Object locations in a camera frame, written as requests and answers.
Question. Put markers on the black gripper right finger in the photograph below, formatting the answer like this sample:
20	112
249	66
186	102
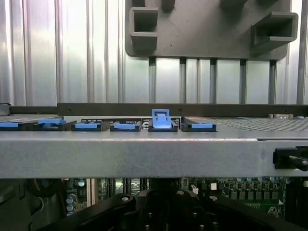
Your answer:
228	216

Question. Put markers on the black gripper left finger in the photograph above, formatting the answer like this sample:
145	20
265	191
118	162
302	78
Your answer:
108	214

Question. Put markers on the green motherboard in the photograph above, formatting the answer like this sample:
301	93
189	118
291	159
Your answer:
252	192

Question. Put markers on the black open PC case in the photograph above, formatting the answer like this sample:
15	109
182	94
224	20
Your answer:
144	156

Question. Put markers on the black case latch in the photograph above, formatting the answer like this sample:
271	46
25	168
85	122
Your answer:
288	158

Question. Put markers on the blue card retention clip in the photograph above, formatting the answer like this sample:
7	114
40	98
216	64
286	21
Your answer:
160	119
51	121
9	124
124	125
203	125
87	125

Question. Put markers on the grey plastic parts rack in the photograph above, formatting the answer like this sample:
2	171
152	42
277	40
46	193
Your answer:
204	36

